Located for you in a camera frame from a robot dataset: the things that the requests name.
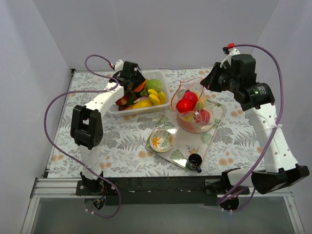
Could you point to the floral small bowl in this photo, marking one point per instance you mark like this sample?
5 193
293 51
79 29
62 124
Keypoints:
161 141

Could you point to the green fruit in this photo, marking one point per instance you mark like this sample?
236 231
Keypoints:
154 84

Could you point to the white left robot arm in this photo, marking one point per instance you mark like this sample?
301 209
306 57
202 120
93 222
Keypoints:
86 126

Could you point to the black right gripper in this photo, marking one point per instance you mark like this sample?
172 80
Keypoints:
215 80

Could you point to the yellow fruit under radish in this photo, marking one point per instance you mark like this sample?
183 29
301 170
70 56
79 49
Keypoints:
143 104

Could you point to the yellow banana bunch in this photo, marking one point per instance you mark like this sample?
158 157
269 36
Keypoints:
188 118
157 98

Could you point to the dark blue cup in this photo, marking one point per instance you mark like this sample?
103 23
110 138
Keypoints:
194 162

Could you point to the yellow mango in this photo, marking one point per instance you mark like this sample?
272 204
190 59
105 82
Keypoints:
201 102

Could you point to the white plastic fruit basket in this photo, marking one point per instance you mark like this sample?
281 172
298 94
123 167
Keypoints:
147 74

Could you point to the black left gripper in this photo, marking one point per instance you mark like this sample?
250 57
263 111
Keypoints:
136 79

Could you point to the pink white plate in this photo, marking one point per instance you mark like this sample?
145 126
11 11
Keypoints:
195 127

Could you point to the red apple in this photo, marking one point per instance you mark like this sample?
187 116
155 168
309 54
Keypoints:
184 105

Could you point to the floral tablecloth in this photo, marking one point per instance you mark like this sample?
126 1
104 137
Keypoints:
122 152

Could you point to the black base bar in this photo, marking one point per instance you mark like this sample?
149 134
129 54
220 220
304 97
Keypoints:
171 190

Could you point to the leaf pattern tray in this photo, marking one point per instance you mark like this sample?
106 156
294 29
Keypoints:
186 143

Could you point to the clear zip top bag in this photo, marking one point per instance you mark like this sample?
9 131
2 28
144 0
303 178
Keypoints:
192 85

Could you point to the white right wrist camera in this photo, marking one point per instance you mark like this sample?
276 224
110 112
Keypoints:
230 51

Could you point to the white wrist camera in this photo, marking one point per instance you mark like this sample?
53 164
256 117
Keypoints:
230 51
118 65

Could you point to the red pomegranate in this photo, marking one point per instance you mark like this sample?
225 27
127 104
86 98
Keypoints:
192 96

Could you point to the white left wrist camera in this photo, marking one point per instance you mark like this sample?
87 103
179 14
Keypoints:
118 65

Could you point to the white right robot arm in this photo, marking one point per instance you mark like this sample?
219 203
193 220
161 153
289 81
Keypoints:
281 168

